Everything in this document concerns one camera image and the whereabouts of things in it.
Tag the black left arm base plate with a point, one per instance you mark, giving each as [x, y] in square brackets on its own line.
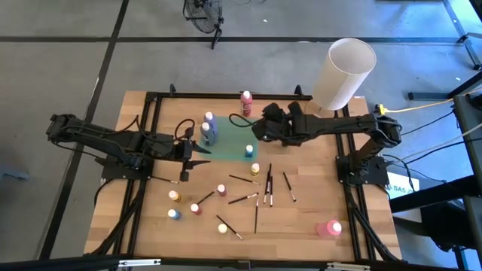
[113, 174]

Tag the black aluminium table frame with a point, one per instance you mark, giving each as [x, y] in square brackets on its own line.
[226, 96]

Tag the white label sheet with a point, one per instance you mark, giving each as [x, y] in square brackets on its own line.
[399, 187]

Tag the small blue paint bottle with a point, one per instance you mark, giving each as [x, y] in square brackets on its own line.
[249, 150]
[173, 214]

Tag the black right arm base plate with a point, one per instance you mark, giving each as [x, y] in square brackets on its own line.
[378, 177]

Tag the small red paint bottle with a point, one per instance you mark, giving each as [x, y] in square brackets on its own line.
[195, 209]

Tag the grey metal piece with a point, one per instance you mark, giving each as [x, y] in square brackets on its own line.
[15, 175]

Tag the black floor fan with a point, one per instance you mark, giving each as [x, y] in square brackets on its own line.
[203, 15]

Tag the black metal stand leg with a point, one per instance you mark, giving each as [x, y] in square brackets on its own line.
[433, 95]

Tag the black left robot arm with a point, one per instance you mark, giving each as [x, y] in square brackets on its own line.
[113, 139]

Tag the large purple paint bottle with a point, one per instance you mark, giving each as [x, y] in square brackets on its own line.
[211, 122]

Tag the small golden yellow paint bottle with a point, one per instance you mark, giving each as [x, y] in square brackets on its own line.
[255, 169]

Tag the small orange paint bottle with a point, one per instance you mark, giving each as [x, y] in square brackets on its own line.
[174, 195]

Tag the white shade wooden lamp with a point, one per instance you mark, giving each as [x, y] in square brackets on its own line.
[350, 75]

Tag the black crossbar silver brackets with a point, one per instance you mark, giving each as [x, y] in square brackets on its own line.
[75, 263]

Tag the large red paint bottle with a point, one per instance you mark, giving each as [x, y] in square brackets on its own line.
[246, 103]

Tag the black metal beam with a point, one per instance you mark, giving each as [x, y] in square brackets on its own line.
[433, 193]

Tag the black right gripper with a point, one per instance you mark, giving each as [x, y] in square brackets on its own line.
[278, 126]

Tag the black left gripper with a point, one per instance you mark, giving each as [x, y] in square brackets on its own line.
[184, 154]

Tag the small magenta paint bottle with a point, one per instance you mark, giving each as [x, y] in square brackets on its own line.
[221, 190]

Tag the large dark blue paint bottle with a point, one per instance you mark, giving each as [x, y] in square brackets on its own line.
[208, 136]

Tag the black metal stand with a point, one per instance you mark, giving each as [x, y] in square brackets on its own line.
[467, 39]

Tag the large pink paint bottle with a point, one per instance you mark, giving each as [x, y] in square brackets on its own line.
[329, 228]

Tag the black box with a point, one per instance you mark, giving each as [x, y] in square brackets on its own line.
[448, 226]

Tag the teal translucent plastic tray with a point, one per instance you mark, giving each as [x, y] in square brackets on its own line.
[229, 145]

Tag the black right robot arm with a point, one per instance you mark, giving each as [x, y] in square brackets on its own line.
[339, 124]

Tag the small lemon yellow paint bottle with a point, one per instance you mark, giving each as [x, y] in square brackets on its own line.
[222, 228]

